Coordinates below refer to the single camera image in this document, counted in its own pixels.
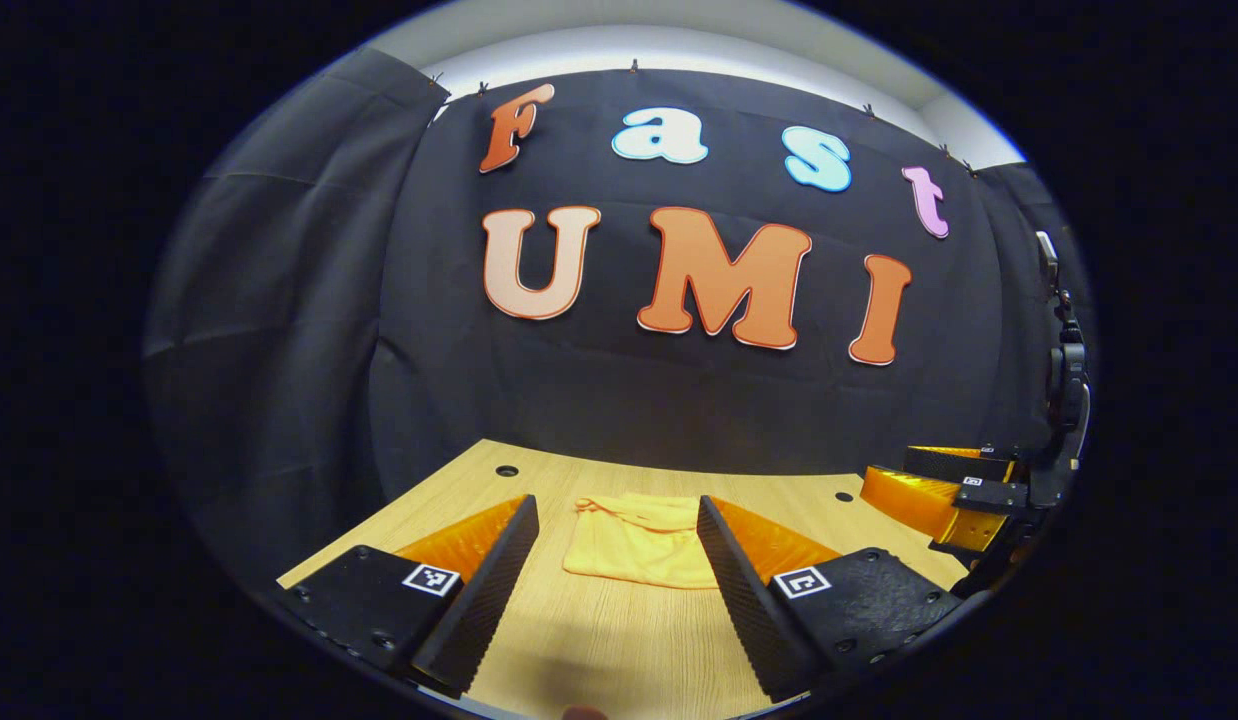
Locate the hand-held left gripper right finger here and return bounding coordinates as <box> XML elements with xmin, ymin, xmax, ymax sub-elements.
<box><xmin>696</xmin><ymin>497</ymin><xmax>970</xmax><ymax>704</ymax></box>

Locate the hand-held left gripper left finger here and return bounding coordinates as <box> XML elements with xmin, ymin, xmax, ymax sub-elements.
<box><xmin>277</xmin><ymin>495</ymin><xmax>541</xmax><ymax>700</ymax></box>

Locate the orange T-shirt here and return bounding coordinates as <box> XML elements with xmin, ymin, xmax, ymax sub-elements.
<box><xmin>563</xmin><ymin>492</ymin><xmax>722</xmax><ymax>590</ymax></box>

